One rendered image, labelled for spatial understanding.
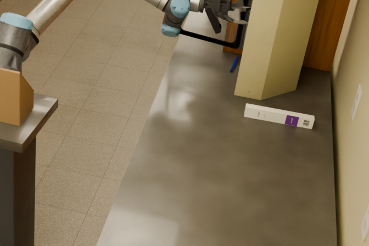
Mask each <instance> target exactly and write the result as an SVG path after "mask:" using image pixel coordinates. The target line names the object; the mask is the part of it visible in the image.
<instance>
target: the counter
mask: <svg viewBox="0 0 369 246"><path fill-rule="evenodd" d="M236 57H239V58H238V61H237V63H236V65H235V67H234V69H233V71H232V72H230V69H231V67H232V65H233V63H234V61H235V59H236ZM241 58H242V54H237V53H232V52H227V51H223V46H222V45H219V44H216V43H211V42H208V41H204V40H200V39H197V38H193V37H189V36H185V35H182V34H180V36H179V39H178V41H177V44H176V47H175V49H174V52H173V54H172V57H171V59H170V62H169V64H168V66H167V69H166V71H165V74H164V77H163V79H162V82H161V84H160V87H159V89H158V92H157V94H156V96H155V99H154V102H153V105H152V107H151V109H150V112H149V114H148V117H147V119H146V122H145V124H144V127H143V130H142V132H141V135H140V137H139V139H138V142H137V144H136V147H135V149H134V152H133V154H132V157H131V160H130V162H129V165H128V167H127V170H126V172H125V175H124V178H123V179H122V182H121V185H120V187H119V190H118V192H117V195H116V197H115V200H114V202H113V205H112V207H111V209H110V212H109V215H108V217H107V220H106V222H105V225H104V227H103V230H102V232H101V235H100V238H99V240H98V243H97V245H96V246H337V225H336V199H335V185H334V158H333V131H332V105H331V78H330V71H326V70H320V69H314V68H309V67H305V66H302V67H301V71H300V75H299V80H298V84H297V88H296V90H295V91H291V92H287V93H284V94H280V95H277V96H274V97H270V98H267V99H263V100H257V99H252V98H247V97H241V96H235V95H234V92H235V88H236V83H237V77H238V72H239V67H240V63H241ZM246 103H248V104H253V105H259V106H263V107H269V108H275V109H281V110H286V111H292V112H296V113H302V114H308V115H313V116H314V117H315V120H314V124H313V127H312V129H309V128H303V127H297V126H292V125H286V124H280V123H276V122H270V121H265V120H259V119H253V118H248V117H244V111H245V106H246Z"/></svg>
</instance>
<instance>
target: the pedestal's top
mask: <svg viewBox="0 0 369 246"><path fill-rule="evenodd" d="M57 107H58V98H54V97H50V96H45V95H42V94H38V93H34V96H33V109H32V110H31V111H30V113H29V114H28V116H27V117H26V118H25V120H24V121H23V122H22V124H21V125H20V126H17V125H12V124H8V123H5V122H0V148H3V149H7V150H11V151H14V152H18V153H23V152H24V150H25V149H26V148H27V147H28V145H29V144H30V143H31V141H32V140H33V139H34V138H35V136H36V135H37V134H38V133H39V131H40V130H41V128H42V127H43V126H44V125H45V123H46V122H47V121H48V119H49V118H50V117H51V116H52V114H53V113H54V112H55V110H56V109H57Z"/></svg>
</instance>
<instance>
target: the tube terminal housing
mask: <svg viewBox="0 0 369 246"><path fill-rule="evenodd" d="M317 5H318V0H253V2H252V6H251V11H250V17H249V22H248V27H247V33H246V36H245V41H244V47H243V53H242V58H241V63H240V67H239V72H238V77H237V83H236V88H235V92H234V95H235V96H241V97H247V98H252V99H257V100H263V99H267V98H270V97H274V96H277V95H280V94H284V93H287V92H291V91H295V90H296V88H297V84H298V80H299V75H300V71H301V67H302V64H303V60H304V56H305V52H306V48H307V45H308V41H309V37H310V32H311V28H312V24H313V21H314V17H315V13H316V9H317Z"/></svg>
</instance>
